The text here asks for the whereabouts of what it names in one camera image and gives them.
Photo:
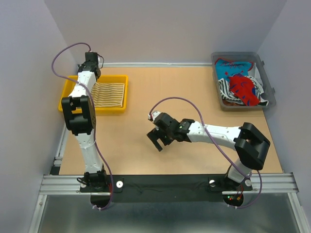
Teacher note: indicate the yellow striped towel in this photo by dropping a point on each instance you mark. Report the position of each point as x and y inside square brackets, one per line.
[108, 95]

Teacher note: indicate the aluminium frame rail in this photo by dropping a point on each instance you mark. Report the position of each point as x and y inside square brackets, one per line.
[271, 183]

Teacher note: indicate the grey plastic bin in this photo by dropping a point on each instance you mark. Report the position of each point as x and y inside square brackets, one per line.
[258, 72]

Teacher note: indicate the black white striped towel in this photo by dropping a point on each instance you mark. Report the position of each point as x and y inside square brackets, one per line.
[231, 99]

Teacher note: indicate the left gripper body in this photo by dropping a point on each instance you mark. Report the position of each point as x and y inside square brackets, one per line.
[82, 65]

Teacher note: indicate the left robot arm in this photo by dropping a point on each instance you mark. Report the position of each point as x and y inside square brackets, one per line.
[80, 119]

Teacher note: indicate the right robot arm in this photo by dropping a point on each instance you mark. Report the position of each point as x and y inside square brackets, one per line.
[247, 141]

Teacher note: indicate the turquoise red patterned towel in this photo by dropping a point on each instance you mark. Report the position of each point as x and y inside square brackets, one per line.
[225, 69]

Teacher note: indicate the yellow plastic tray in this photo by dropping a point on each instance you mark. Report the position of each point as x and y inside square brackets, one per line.
[113, 79]

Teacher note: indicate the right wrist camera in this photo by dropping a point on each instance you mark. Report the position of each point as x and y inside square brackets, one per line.
[152, 116]

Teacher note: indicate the red blue patterned towel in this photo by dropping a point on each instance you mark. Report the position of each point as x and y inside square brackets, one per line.
[243, 88]

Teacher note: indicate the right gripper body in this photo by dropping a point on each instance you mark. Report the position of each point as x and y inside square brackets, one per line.
[166, 133]

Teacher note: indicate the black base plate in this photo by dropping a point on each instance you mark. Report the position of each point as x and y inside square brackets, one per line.
[164, 188]

